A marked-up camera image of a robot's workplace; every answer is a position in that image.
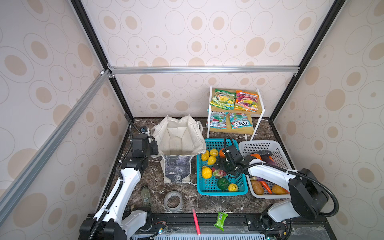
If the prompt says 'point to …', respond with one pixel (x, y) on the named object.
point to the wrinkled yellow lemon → (205, 156)
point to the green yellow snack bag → (223, 99)
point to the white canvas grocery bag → (176, 140)
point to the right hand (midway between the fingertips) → (219, 166)
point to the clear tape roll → (173, 201)
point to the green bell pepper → (223, 183)
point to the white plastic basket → (280, 157)
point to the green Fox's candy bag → (238, 120)
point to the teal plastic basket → (211, 181)
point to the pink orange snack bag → (246, 101)
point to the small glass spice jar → (145, 194)
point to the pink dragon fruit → (219, 173)
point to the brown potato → (258, 188)
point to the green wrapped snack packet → (221, 219)
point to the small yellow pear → (214, 152)
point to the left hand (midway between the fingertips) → (155, 139)
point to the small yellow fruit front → (232, 187)
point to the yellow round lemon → (206, 172)
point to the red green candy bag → (218, 120)
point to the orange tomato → (256, 155)
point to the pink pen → (196, 222)
